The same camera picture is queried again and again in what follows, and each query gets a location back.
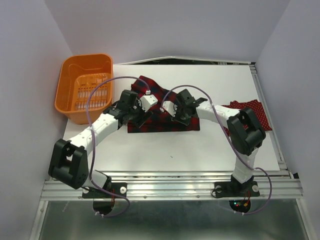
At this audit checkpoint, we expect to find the red black plaid skirt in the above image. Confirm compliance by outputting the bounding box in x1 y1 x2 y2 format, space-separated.
127 75 200 134

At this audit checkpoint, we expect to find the red polka dot skirt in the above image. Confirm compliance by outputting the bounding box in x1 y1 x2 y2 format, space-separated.
223 99 273 132

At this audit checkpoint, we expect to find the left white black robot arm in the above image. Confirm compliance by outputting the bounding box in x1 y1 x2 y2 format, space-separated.
48 90 158 197

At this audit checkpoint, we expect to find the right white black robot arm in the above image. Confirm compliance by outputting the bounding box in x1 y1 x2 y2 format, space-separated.
161 89 266 198

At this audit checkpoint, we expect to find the orange plastic bin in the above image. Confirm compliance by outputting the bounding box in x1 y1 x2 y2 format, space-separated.
54 53 114 125

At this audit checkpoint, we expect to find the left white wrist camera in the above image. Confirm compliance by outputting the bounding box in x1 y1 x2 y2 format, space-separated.
140 94 158 112

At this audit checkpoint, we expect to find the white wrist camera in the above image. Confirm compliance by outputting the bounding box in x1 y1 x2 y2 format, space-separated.
140 94 158 112
160 101 178 117

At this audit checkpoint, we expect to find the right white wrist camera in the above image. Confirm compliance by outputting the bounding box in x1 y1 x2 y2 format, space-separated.
160 101 178 117

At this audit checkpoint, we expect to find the aluminium front rail frame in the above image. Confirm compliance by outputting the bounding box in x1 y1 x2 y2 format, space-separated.
30 165 317 240

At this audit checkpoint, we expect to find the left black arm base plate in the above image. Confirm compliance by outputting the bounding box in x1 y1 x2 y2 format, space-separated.
82 182 128 199

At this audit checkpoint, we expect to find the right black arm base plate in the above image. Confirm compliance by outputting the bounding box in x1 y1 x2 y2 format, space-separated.
213 181 260 199

